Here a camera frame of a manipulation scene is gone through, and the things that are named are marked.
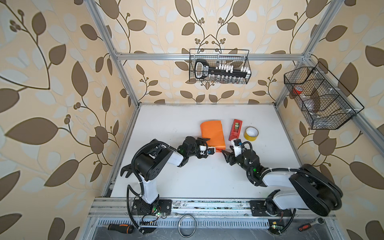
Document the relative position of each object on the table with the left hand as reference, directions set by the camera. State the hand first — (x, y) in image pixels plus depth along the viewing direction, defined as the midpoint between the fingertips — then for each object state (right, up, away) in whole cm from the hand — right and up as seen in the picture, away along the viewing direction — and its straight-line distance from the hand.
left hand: (209, 140), depth 92 cm
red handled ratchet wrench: (+51, -35, -22) cm, 66 cm away
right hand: (+10, -5, -5) cm, 12 cm away
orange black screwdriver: (-41, -36, -25) cm, 60 cm away
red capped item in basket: (+48, +30, -11) cm, 57 cm away
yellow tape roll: (+31, +3, +12) cm, 33 cm away
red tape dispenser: (+18, +6, +7) cm, 21 cm away
